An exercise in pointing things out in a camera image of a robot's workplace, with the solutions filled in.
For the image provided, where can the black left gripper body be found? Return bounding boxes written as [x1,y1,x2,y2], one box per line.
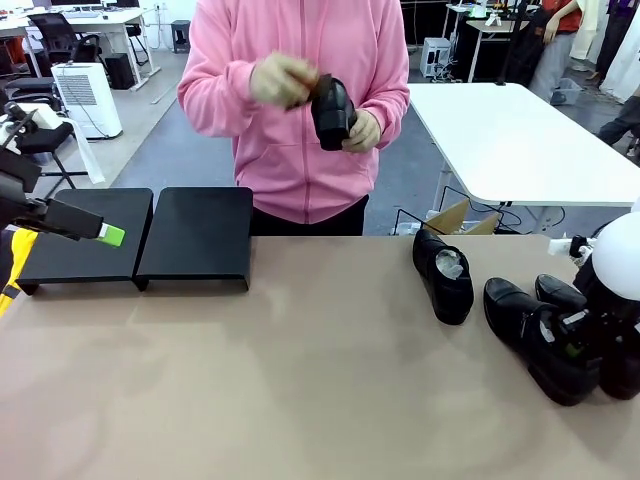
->
[0,146,50,222]

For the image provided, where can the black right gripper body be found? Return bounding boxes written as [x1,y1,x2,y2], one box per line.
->
[573,256,640,327]

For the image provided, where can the black leather shoe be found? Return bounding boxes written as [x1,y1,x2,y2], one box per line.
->
[534,273,640,401]
[482,277,602,407]
[309,74,359,152]
[412,228,475,326]

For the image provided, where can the brown shoe brush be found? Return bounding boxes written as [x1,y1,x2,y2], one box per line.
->
[283,60,334,112]

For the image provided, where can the black metal stand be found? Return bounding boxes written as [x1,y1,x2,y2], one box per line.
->
[133,186,255,293]
[17,188,155,296]

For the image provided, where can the person's right hand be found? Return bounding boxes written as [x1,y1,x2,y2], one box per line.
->
[249,52,321,108]

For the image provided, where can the person's left hand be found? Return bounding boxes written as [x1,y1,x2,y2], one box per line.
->
[341,108,382,155]

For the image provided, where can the black chair with white item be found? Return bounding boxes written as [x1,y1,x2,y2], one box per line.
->
[0,77,90,190]

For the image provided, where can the white hanging cloth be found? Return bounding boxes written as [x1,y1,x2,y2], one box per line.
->
[68,117,107,186]

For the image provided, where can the white air purifier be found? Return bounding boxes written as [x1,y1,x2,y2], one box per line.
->
[51,62,124,140]

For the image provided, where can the black office chair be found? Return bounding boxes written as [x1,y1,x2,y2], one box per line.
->
[27,12,105,67]

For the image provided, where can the black computer tower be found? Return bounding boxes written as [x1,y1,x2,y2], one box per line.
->
[104,52,136,91]

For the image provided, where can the cardboard box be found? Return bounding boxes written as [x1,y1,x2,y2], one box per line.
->
[423,198,503,236]

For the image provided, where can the white office desk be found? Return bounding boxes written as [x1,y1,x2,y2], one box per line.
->
[0,5,161,92]

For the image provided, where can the white table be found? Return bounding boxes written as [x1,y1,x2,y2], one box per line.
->
[407,82,640,236]

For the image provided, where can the grey stool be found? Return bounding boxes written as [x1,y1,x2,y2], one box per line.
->
[171,19,194,54]

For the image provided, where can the grey plastic bin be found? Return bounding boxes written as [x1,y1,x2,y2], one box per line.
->
[551,77,584,106]

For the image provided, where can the person in pink hoodie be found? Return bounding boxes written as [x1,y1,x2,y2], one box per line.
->
[177,0,411,225]

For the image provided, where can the black trousers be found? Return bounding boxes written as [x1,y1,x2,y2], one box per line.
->
[248,194,370,237]

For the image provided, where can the white computer case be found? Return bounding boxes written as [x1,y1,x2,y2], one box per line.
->
[421,37,454,80]

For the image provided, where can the yellow strap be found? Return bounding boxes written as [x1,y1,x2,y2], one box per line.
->
[0,227,40,317]

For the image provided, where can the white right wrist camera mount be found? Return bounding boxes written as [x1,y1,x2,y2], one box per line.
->
[548,234,599,262]

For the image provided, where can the black wire rack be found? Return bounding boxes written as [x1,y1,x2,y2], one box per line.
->
[396,207,436,236]

